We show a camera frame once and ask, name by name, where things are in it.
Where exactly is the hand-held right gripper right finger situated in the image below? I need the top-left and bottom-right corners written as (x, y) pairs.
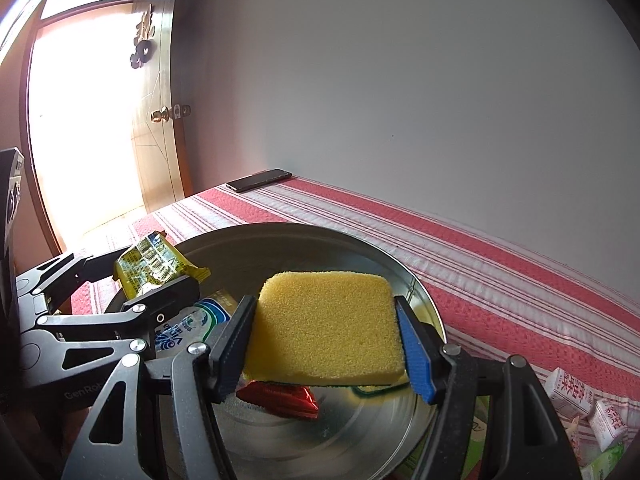
top-left (394, 296), bottom-right (583, 480)

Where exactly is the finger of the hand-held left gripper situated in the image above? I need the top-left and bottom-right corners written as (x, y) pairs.
top-left (39, 279), bottom-right (202, 362)
top-left (35, 246), bottom-right (126, 312)

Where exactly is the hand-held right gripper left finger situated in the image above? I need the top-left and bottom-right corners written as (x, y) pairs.
top-left (60, 295), bottom-right (258, 480)

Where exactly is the yellow packet blue print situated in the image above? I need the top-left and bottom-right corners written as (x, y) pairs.
top-left (202, 290), bottom-right (243, 313)

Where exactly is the white tissue pack blue print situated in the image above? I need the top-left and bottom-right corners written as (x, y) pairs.
top-left (150, 297), bottom-right (236, 361)

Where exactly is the yellow-green snack packet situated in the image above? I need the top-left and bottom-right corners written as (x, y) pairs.
top-left (114, 231), bottom-right (212, 297)

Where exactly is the red foil snack packet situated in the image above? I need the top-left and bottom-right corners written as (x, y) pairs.
top-left (236, 380), bottom-right (321, 421)

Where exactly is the yellow sponge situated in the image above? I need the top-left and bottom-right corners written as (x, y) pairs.
top-left (241, 270), bottom-right (407, 398)

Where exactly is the metal basin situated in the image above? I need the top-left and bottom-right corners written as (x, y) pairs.
top-left (102, 222), bottom-right (448, 480)

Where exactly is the white box red print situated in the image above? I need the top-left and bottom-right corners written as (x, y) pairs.
top-left (589, 397), bottom-right (628, 453)
top-left (542, 367), bottom-right (596, 421)

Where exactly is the green packet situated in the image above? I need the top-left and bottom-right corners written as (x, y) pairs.
top-left (580, 447), bottom-right (636, 480)
top-left (462, 395), bottom-right (493, 480)

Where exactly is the red white striped bed sheet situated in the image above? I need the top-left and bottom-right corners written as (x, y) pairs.
top-left (70, 175), bottom-right (640, 480)

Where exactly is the wooden door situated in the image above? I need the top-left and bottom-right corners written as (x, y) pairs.
top-left (131, 0), bottom-right (196, 213)

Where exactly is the black smartphone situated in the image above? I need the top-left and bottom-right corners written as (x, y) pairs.
top-left (225, 169), bottom-right (293, 193)

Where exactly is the brass door knob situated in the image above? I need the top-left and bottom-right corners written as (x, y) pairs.
top-left (150, 105), bottom-right (192, 123)

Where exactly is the black door ornament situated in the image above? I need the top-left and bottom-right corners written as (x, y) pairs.
top-left (131, 5), bottom-right (157, 68)

